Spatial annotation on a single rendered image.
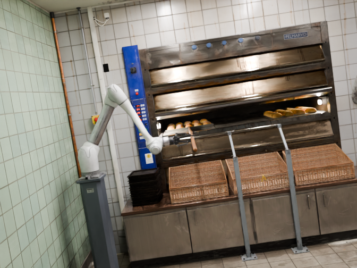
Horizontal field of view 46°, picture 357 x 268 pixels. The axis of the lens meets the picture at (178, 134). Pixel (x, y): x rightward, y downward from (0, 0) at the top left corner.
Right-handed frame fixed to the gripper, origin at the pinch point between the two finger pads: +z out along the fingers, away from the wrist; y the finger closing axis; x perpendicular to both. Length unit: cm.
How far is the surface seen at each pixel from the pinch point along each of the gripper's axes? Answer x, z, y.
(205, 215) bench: -6, 3, 75
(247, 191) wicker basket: -11, 44, 58
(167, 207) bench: -6, -31, 61
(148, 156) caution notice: -58, -46, 18
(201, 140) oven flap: -63, 11, 11
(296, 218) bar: 0, 84, 87
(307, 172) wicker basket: -11, 102, 49
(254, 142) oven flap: -59, 65, 21
